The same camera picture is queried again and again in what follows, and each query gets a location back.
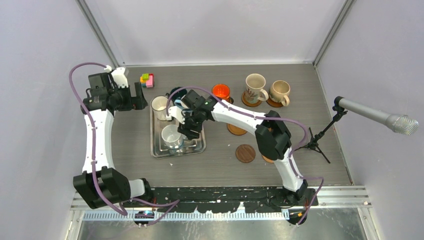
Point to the small white cup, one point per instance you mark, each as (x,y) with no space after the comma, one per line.
(171,137)

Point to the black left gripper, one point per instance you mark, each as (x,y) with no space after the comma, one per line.
(137,102)

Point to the metal tray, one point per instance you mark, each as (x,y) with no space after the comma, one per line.
(159,150)

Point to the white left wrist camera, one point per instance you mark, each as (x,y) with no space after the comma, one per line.
(116,78)

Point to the white mug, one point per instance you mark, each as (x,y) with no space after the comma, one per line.
(158,105)

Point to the black microphone tripod stand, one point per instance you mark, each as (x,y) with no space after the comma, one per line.
(313,143)

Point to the orange translucent cup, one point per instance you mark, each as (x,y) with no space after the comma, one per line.
(223,92)

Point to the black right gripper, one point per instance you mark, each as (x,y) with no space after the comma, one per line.
(185,129)

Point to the beige tall mug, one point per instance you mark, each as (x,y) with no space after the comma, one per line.
(255,91)

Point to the ringed wooden coaster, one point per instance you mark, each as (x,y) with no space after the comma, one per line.
(252,105)
(274,104)
(237,131)

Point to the colourful block puzzle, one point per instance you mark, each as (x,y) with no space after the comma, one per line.
(147,80)

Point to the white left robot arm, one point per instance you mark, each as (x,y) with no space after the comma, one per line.
(100,183)

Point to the light blue mug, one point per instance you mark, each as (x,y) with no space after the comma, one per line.
(178,103)

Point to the dark walnut coaster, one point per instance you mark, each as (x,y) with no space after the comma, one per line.
(245,153)

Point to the cream mug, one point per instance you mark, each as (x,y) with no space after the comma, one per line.
(279,92)

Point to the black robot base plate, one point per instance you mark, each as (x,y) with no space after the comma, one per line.
(254,199)

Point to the light wooden coaster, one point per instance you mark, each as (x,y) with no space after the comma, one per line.
(267,159)

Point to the grey microphone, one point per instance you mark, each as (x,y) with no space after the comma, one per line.
(398,123)

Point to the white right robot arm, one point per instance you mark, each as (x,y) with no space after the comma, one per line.
(272,136)

